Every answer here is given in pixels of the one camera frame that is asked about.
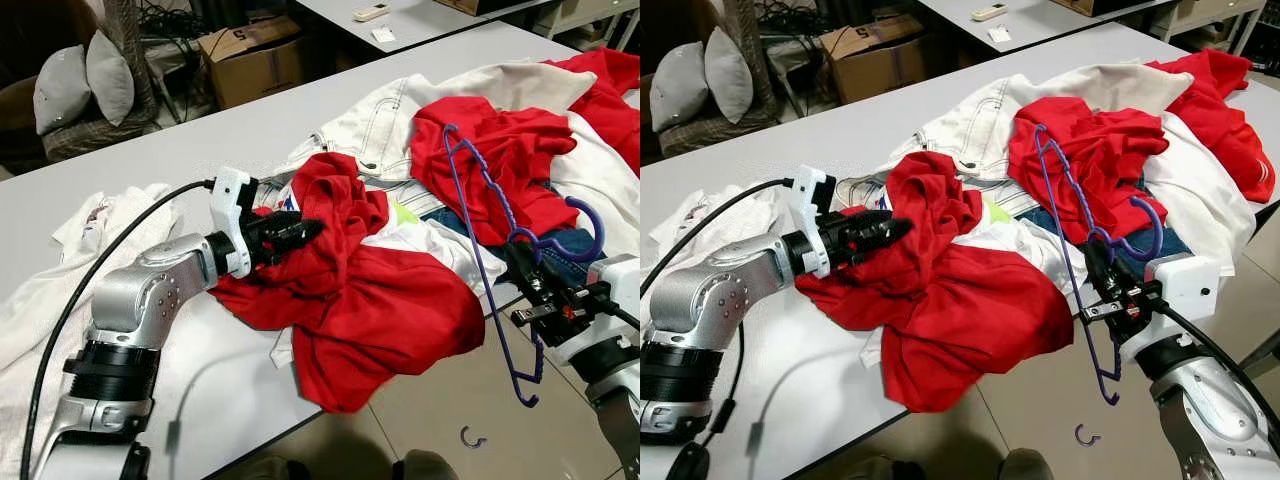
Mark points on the grey left robot foot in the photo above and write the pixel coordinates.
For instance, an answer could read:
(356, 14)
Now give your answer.
(265, 470)
(880, 470)

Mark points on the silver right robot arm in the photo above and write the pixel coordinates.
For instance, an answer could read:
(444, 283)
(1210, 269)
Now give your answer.
(620, 420)
(1210, 420)

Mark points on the crumpled red garment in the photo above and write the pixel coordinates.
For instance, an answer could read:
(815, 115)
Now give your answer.
(1100, 150)
(520, 150)

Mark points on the flat brown cardboard box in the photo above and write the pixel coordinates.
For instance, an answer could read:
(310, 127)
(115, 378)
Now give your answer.
(1090, 6)
(475, 6)

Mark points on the small white paper packet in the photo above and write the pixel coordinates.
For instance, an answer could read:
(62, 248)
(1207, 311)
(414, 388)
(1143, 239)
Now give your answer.
(1000, 35)
(383, 35)

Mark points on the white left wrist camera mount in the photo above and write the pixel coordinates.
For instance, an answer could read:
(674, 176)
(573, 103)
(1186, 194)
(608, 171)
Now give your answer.
(230, 200)
(808, 200)

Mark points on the red garment white stripes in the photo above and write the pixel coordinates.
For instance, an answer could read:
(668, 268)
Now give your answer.
(610, 110)
(1210, 110)

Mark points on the white blue printed garment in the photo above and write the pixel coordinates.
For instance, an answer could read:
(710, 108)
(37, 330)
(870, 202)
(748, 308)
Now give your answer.
(860, 192)
(280, 195)

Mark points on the grey right robot foot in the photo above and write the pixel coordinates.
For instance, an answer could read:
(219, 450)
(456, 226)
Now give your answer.
(1025, 466)
(422, 467)

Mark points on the cream white garment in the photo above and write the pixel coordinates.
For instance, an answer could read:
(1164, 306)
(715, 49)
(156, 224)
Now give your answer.
(1110, 85)
(520, 85)

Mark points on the white shirt green print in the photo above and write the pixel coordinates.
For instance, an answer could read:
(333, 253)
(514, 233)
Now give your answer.
(1030, 255)
(450, 255)

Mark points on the plain white T-shirt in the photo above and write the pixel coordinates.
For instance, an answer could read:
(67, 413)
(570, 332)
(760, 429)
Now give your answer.
(760, 215)
(40, 300)

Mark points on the white remote control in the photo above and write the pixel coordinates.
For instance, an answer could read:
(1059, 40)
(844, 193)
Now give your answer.
(990, 12)
(372, 12)

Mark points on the grey robot foot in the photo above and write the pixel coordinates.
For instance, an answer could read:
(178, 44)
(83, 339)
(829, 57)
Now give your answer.
(1025, 466)
(422, 467)
(265, 470)
(880, 470)

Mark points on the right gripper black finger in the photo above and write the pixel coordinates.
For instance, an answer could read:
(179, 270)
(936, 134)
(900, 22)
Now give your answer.
(518, 265)
(1099, 264)
(537, 262)
(1116, 262)

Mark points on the small purple hook piece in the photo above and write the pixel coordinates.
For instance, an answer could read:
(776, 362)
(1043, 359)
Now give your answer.
(1086, 444)
(472, 446)

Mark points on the large red shirt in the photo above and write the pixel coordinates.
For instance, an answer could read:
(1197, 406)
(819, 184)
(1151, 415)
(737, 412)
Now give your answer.
(380, 320)
(960, 320)

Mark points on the blue jeans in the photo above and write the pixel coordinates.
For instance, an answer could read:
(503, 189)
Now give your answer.
(1145, 240)
(570, 245)

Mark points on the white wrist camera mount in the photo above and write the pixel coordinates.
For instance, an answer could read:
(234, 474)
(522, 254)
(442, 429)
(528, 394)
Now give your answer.
(618, 280)
(230, 200)
(1185, 280)
(808, 200)

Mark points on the purple plastic hanger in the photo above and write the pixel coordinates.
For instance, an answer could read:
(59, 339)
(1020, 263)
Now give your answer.
(1160, 228)
(600, 232)

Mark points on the brown wicker chair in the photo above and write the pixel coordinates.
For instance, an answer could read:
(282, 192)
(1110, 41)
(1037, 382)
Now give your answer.
(100, 140)
(720, 135)

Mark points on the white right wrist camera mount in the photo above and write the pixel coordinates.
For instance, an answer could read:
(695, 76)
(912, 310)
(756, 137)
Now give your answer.
(618, 280)
(1185, 280)

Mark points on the grey cushion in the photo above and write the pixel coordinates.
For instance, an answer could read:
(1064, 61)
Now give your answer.
(110, 78)
(680, 90)
(730, 75)
(62, 92)

